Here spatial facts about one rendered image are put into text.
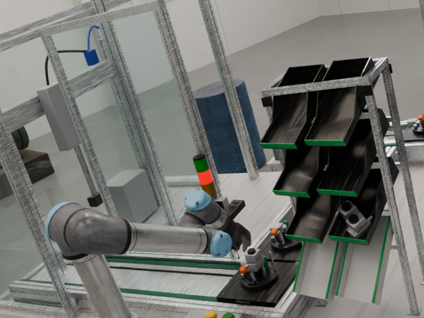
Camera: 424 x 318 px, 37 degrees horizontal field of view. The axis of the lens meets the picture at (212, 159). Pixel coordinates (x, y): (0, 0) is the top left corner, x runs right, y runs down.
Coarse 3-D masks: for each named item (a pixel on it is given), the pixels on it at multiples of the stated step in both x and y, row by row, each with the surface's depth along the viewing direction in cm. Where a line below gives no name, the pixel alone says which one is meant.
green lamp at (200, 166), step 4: (196, 160) 229; (200, 160) 229; (204, 160) 229; (196, 164) 229; (200, 164) 229; (204, 164) 230; (196, 168) 231; (200, 168) 230; (204, 168) 230; (208, 168) 231; (200, 172) 230
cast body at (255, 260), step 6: (252, 252) 220; (258, 252) 221; (246, 258) 222; (252, 258) 220; (258, 258) 221; (246, 264) 221; (252, 264) 220; (258, 264) 221; (252, 270) 221; (258, 270) 221
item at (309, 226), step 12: (312, 192) 209; (300, 204) 206; (312, 204) 206; (324, 204) 203; (336, 204) 198; (300, 216) 205; (312, 216) 202; (324, 216) 199; (288, 228) 201; (300, 228) 201; (312, 228) 199; (324, 228) 194; (300, 240) 198; (312, 240) 194
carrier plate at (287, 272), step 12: (276, 264) 232; (288, 264) 229; (288, 276) 222; (228, 288) 226; (240, 288) 224; (276, 288) 217; (228, 300) 221; (240, 300) 217; (252, 300) 215; (264, 300) 212; (276, 300) 211
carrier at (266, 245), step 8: (280, 224) 256; (280, 232) 250; (264, 240) 252; (272, 240) 245; (288, 240) 242; (296, 240) 240; (264, 248) 246; (272, 248) 243; (280, 248) 239; (288, 248) 238; (296, 248) 238; (280, 256) 237; (288, 256) 235; (296, 256) 233
